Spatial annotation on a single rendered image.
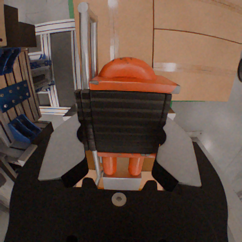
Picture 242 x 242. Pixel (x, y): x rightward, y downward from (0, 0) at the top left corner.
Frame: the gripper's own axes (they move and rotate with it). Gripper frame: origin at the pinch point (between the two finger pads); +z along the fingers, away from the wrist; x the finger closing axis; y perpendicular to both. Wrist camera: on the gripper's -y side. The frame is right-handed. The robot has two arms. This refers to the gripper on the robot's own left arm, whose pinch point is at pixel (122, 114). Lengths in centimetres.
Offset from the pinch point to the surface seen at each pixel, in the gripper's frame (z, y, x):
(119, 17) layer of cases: 54, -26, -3
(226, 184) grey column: 31, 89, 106
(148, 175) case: 13.3, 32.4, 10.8
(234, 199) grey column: 15, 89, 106
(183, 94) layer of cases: 54, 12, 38
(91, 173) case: 13.1, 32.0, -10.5
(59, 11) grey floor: 107, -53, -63
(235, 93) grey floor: 110, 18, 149
